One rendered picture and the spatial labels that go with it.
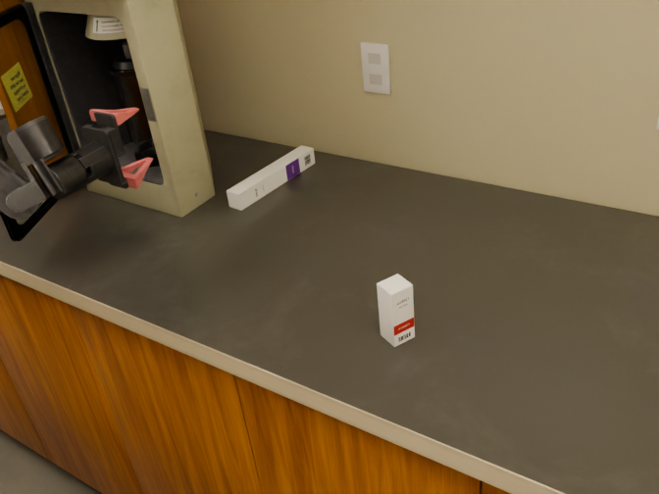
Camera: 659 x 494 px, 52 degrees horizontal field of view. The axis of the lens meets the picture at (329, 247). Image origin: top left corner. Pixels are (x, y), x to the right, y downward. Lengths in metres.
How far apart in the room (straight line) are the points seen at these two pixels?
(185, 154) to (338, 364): 0.64
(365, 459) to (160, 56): 0.85
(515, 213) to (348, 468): 0.61
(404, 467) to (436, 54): 0.85
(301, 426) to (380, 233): 0.42
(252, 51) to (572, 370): 1.13
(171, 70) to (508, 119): 0.70
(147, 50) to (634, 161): 0.96
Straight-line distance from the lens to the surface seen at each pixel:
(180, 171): 1.48
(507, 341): 1.09
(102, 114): 1.20
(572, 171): 1.48
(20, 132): 1.16
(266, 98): 1.80
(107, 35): 1.47
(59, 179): 1.15
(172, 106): 1.44
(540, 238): 1.33
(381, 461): 1.09
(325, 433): 1.13
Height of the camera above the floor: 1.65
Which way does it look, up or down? 33 degrees down
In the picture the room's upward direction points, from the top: 7 degrees counter-clockwise
